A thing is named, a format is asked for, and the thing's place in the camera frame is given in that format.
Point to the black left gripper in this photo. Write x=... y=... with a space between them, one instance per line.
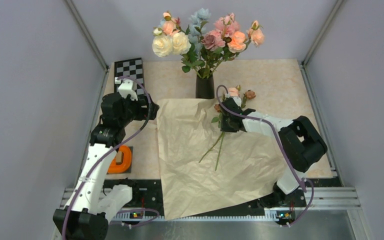
x=142 y=110

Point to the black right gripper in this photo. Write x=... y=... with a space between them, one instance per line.
x=226 y=128

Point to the small pink flower bunch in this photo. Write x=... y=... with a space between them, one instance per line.
x=235 y=93

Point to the orange paper bouquet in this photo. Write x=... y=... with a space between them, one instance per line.
x=185 y=133

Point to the white rose stem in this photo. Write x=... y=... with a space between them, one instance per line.
x=164 y=44

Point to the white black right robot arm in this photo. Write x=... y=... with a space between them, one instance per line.
x=299 y=142

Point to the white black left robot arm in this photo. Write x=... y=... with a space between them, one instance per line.
x=125 y=114

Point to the black cylindrical vase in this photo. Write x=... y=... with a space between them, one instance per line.
x=204 y=87

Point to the pink orange blue flowers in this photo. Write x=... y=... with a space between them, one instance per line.
x=229 y=29

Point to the black grey chessboard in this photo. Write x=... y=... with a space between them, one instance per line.
x=128 y=68

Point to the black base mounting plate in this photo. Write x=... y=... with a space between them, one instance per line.
x=190 y=193

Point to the aluminium frame rail left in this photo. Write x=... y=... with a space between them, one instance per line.
x=76 y=15

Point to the aluminium frame rail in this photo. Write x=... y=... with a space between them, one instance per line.
x=76 y=15
x=322 y=32
x=276 y=206

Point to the aluminium front frame rail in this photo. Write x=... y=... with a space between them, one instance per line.
x=276 y=206

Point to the aluminium frame rail right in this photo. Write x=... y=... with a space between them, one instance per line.
x=322 y=32

